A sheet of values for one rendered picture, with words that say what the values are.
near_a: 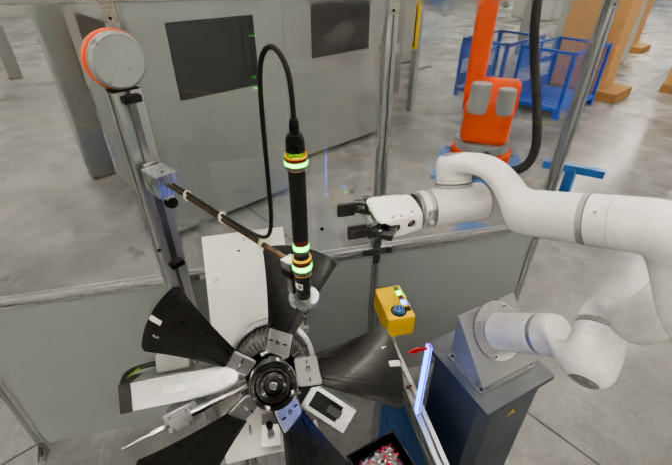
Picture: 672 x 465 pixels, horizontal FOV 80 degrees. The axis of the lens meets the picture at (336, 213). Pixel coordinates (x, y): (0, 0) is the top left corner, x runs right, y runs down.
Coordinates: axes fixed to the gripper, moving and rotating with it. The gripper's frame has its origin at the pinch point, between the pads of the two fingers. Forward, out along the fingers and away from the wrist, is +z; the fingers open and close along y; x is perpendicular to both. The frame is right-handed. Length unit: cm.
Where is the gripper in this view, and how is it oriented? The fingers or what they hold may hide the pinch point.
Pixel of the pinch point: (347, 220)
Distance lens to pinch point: 84.4
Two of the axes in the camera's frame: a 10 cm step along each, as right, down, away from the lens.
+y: -2.3, -5.2, 8.2
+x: -0.2, -8.4, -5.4
